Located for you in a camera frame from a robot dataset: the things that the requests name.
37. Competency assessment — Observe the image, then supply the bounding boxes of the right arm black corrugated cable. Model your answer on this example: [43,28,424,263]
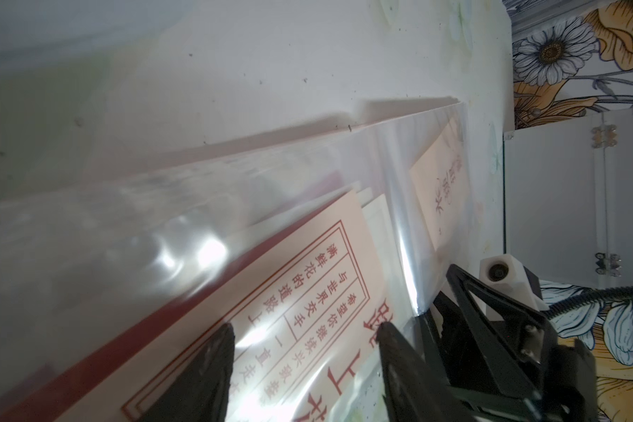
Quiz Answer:
[542,284,633,320]

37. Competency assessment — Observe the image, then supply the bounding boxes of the small pink card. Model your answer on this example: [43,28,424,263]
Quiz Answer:
[411,118,471,250]

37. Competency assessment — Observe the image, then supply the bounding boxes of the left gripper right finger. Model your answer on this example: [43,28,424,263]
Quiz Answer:
[376,322,474,422]

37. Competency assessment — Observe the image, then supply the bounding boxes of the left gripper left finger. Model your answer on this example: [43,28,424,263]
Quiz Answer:
[139,323,235,422]

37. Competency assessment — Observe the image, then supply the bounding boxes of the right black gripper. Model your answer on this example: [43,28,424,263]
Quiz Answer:
[418,264,599,421]

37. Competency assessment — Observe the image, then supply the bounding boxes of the pink photo album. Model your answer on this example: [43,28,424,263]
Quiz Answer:
[0,103,472,421]

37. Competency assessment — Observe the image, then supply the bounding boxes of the cream card with framed text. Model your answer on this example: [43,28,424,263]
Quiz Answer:
[63,193,394,421]

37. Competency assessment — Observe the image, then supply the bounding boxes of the silver metal case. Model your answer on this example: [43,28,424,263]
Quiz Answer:
[504,108,633,288]

